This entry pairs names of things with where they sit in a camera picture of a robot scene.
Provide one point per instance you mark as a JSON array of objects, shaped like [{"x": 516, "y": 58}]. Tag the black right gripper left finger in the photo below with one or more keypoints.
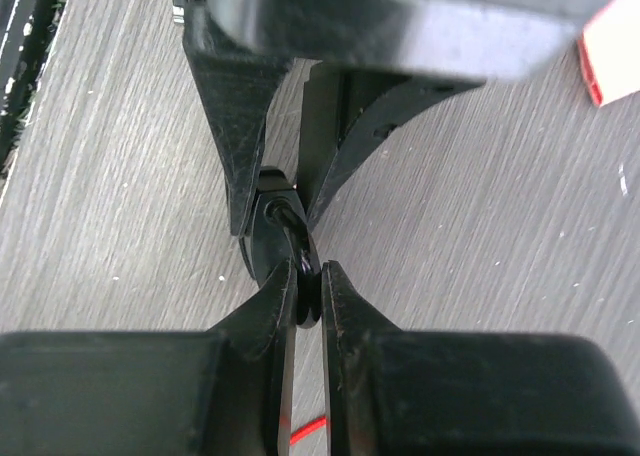
[{"x": 223, "y": 391}]

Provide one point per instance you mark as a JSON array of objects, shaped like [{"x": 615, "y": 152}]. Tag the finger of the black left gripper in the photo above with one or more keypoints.
[
  {"x": 236, "y": 88},
  {"x": 347, "y": 114}
]

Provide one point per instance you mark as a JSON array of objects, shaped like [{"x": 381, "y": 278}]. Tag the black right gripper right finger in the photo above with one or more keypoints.
[{"x": 391, "y": 391}]

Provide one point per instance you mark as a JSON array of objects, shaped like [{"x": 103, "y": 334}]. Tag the black-headed key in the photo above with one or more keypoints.
[{"x": 306, "y": 291}]

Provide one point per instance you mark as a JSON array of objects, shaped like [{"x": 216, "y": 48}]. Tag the black padlock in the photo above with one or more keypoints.
[{"x": 278, "y": 230}]

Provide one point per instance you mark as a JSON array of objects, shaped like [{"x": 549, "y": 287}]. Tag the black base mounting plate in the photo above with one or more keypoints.
[{"x": 28, "y": 28}]

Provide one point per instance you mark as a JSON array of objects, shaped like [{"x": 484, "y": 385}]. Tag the pink cloth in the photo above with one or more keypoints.
[{"x": 609, "y": 53}]

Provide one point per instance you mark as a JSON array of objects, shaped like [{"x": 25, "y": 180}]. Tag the red cable seal lock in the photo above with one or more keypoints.
[{"x": 307, "y": 429}]

